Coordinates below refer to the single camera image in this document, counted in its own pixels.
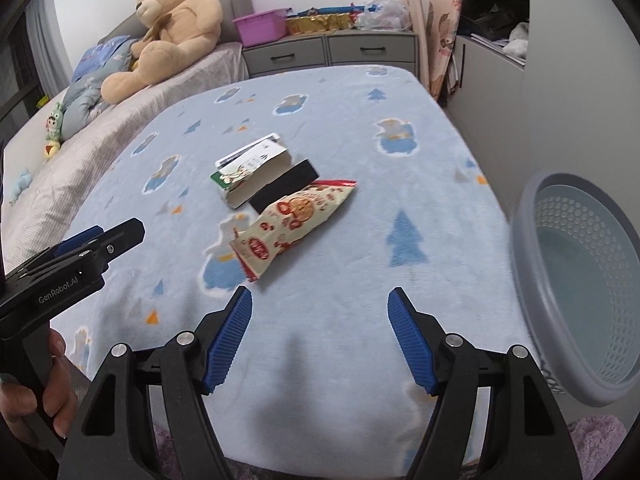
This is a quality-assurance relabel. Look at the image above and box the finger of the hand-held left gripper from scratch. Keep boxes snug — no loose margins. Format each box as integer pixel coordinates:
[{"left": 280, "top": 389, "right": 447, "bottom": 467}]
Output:
[
  {"left": 82, "top": 217, "right": 146, "bottom": 266},
  {"left": 52, "top": 226, "right": 106, "bottom": 257}
]

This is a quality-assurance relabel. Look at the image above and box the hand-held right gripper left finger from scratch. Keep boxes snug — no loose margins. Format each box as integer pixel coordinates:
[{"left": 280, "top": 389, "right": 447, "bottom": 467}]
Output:
[{"left": 65, "top": 285, "right": 253, "bottom": 480}]

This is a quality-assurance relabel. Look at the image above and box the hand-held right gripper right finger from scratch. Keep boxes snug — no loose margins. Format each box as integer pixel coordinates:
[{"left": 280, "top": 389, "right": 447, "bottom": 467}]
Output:
[{"left": 387, "top": 287, "right": 583, "bottom": 480}]

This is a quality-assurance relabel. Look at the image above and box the white and green carton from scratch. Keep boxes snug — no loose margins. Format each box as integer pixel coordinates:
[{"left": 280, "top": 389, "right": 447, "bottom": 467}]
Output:
[{"left": 210, "top": 132, "right": 292, "bottom": 210}]

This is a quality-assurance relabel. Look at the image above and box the red and cream snack packet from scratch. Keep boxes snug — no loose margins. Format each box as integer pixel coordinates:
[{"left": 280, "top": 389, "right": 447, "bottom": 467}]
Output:
[{"left": 229, "top": 178, "right": 358, "bottom": 284}]

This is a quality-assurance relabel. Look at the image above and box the black box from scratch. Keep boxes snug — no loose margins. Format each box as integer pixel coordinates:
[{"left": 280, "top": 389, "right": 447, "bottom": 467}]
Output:
[{"left": 248, "top": 159, "right": 321, "bottom": 215}]

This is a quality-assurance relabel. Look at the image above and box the grey perforated plastic basket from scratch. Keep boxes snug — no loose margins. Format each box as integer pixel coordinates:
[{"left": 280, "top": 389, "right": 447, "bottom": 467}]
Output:
[{"left": 510, "top": 170, "right": 640, "bottom": 408}]

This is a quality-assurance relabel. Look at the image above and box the person's left hand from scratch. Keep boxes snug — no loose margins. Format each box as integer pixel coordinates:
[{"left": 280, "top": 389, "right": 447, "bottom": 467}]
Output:
[{"left": 0, "top": 327, "right": 80, "bottom": 438}]

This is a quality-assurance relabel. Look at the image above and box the small blue plush toy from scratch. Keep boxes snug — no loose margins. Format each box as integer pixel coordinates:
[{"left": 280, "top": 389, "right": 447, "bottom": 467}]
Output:
[{"left": 10, "top": 170, "right": 33, "bottom": 206}]

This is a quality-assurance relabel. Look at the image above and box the beige bed cover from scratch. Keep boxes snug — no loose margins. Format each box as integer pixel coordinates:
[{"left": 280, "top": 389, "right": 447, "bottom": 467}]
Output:
[{"left": 0, "top": 42, "right": 248, "bottom": 261}]

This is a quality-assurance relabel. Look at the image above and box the small green doll toy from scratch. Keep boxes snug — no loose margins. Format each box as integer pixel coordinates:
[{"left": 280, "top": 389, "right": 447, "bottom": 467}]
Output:
[{"left": 42, "top": 102, "right": 66, "bottom": 161}]

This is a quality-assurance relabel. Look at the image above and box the blue patterned quilt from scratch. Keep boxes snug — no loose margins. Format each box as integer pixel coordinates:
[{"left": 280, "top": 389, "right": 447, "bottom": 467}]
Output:
[{"left": 60, "top": 35, "right": 141, "bottom": 138}]

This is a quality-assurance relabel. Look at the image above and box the grey curtain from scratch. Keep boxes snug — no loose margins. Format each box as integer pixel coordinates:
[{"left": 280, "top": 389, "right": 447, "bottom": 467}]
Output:
[{"left": 25, "top": 0, "right": 71, "bottom": 91}]

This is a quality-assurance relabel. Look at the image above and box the tan teddy bear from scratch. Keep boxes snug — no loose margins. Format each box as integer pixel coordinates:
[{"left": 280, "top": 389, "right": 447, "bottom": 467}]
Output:
[{"left": 101, "top": 0, "right": 223, "bottom": 105}]

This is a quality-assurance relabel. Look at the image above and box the light blue printed blanket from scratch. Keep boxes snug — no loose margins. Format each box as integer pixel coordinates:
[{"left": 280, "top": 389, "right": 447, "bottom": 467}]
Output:
[{"left": 37, "top": 63, "right": 541, "bottom": 471}]

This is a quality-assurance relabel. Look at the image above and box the purple plastic bin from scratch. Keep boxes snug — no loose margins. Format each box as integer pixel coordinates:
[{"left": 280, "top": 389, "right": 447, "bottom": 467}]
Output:
[{"left": 232, "top": 8, "right": 291, "bottom": 48}]

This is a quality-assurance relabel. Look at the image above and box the gold gift box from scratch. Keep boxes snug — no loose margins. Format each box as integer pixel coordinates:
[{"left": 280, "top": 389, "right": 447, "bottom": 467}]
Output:
[{"left": 286, "top": 12, "right": 353, "bottom": 36}]

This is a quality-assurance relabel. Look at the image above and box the grey drawer nightstand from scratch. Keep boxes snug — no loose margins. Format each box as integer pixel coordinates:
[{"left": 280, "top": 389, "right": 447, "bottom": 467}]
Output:
[{"left": 242, "top": 30, "right": 418, "bottom": 80}]

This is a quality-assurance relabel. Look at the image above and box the colourful wrapped long box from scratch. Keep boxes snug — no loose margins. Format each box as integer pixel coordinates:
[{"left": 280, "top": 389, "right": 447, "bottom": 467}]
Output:
[{"left": 295, "top": 4, "right": 356, "bottom": 17}]

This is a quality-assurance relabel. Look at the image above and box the white cloth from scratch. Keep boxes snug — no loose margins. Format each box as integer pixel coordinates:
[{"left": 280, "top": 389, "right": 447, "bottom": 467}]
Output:
[{"left": 502, "top": 21, "right": 530, "bottom": 58}]

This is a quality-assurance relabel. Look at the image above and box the dark clothes pile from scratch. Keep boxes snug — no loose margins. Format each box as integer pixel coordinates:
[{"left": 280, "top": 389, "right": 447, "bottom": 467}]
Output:
[{"left": 460, "top": 7, "right": 528, "bottom": 36}]

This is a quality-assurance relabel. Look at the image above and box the clear plastic bag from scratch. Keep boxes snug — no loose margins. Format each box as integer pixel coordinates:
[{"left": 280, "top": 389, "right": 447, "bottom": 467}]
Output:
[{"left": 355, "top": 0, "right": 412, "bottom": 31}]

